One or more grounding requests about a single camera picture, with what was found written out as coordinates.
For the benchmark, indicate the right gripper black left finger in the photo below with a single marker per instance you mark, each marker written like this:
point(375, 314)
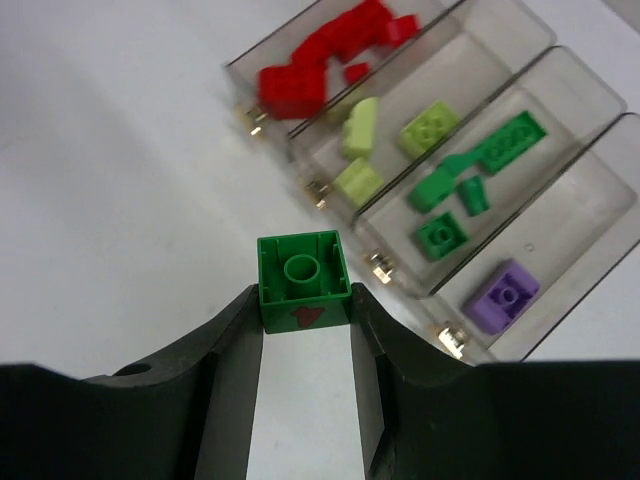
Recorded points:
point(183, 412)

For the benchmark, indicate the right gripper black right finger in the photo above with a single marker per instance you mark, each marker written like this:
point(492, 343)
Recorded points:
point(425, 415)

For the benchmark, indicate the purple curved lego brick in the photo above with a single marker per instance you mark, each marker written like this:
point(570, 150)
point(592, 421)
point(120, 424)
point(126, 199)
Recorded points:
point(502, 298)

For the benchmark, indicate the dark green square lego brick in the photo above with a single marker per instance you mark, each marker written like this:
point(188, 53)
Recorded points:
point(303, 282)

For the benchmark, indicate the dark green lego cluster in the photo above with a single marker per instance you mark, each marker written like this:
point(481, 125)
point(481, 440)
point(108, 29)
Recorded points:
point(437, 192)

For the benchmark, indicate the light green 2x3 lego brick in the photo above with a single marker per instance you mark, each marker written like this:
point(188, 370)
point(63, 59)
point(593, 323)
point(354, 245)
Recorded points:
point(423, 132)

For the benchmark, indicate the green 2x4 lego brick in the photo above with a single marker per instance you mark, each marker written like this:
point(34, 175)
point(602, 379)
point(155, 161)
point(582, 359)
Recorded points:
point(509, 142)

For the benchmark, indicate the red lego brick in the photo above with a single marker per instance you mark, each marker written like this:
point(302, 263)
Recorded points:
point(300, 88)

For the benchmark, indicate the small red lego wedge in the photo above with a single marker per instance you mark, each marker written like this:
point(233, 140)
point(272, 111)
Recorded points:
point(353, 73)

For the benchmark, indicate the light green square lego brick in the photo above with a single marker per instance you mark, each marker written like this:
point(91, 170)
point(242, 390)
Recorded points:
point(358, 182)

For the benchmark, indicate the clear bin for purple legos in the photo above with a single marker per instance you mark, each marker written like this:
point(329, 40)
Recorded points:
point(569, 239)

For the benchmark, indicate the clear bin for light green legos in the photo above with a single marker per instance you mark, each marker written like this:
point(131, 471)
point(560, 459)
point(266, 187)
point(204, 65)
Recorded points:
point(423, 91)

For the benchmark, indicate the clear bin for red legos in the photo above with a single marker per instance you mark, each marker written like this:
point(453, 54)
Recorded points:
point(277, 47)

